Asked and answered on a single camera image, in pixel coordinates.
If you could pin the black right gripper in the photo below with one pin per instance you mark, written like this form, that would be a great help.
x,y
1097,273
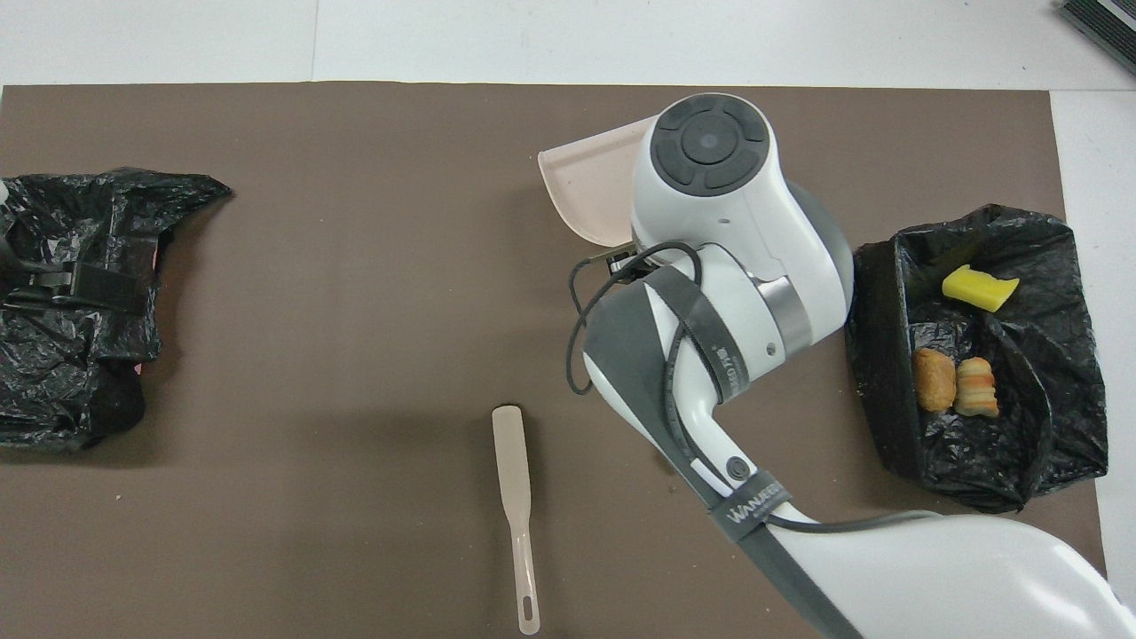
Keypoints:
x,y
621,261

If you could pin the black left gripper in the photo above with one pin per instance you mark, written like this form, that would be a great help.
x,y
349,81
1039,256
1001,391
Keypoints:
x,y
111,291

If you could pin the beige plastic dustpan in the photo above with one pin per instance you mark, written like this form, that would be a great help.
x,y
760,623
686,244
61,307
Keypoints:
x,y
590,186

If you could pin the brown toy bread roll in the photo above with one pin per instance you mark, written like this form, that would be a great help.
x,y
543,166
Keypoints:
x,y
934,380

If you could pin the yellow sponge piece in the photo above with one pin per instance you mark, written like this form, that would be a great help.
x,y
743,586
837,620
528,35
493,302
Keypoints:
x,y
976,288

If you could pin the small striped toy pastry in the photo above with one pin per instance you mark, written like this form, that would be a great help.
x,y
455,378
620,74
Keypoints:
x,y
976,388

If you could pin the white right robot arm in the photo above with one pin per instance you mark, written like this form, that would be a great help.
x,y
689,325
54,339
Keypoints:
x,y
737,231

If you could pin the crumpled black trash bag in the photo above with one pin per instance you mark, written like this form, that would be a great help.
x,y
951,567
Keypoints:
x,y
71,222

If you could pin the right black bin bag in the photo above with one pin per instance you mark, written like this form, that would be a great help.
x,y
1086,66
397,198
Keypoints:
x,y
1065,444

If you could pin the brown table mat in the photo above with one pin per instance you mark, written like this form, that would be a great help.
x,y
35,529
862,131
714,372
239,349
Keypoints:
x,y
355,266

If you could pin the grey ribbed device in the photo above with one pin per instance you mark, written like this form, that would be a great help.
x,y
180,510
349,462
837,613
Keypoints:
x,y
1105,22

